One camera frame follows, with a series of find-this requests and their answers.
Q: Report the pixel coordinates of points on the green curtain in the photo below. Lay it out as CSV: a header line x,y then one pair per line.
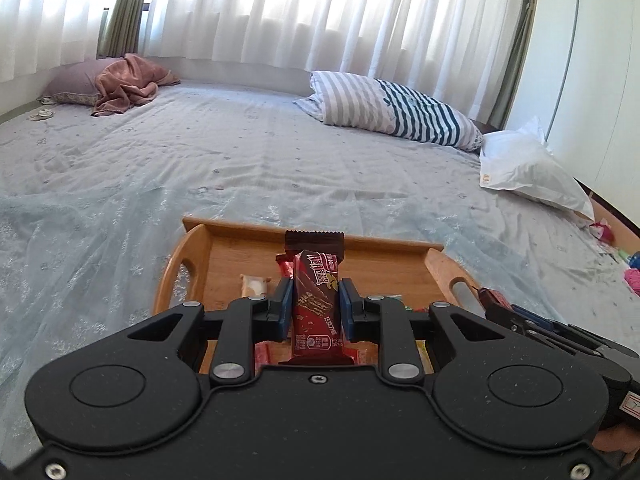
x,y
125,20
517,60

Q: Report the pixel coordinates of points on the white pillow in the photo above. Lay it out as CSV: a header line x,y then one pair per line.
x,y
530,170

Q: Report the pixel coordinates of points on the red pink toy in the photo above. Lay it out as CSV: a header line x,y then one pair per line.
x,y
601,231

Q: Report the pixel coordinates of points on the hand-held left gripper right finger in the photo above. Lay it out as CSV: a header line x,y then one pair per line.
x,y
349,310

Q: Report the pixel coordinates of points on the small red snack packet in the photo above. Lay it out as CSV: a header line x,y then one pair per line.
x,y
495,297

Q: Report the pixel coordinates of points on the person's right hand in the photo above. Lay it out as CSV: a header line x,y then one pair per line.
x,y
612,445

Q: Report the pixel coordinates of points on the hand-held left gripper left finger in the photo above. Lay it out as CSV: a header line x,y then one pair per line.
x,y
286,310

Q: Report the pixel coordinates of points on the dark red chocolate bar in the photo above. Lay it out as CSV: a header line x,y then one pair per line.
x,y
315,300

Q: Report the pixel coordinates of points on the light blue bed sheet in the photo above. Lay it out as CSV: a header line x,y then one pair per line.
x,y
225,135

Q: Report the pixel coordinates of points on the purple pillow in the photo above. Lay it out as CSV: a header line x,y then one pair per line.
x,y
75,80

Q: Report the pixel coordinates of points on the teal striped pillow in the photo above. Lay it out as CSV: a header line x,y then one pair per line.
x,y
430,115

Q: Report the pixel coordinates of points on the white sheer curtain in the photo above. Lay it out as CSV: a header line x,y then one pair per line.
x,y
300,10

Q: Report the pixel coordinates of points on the sheer snowflake cloth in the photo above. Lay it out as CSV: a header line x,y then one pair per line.
x,y
75,270

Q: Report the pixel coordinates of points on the grey striped pillow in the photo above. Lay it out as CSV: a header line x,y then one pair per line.
x,y
345,100

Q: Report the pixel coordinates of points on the pink white snack packet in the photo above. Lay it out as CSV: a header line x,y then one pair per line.
x,y
252,286

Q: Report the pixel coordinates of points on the pink blanket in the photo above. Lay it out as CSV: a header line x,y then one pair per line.
x,y
130,85

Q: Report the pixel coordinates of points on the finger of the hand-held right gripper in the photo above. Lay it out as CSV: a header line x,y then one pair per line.
x,y
530,314
510,322

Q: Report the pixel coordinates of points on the small white trinkets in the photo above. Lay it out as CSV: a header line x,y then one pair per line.
x,y
41,113

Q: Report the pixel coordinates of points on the wooden tray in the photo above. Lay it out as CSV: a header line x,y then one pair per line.
x,y
380,270

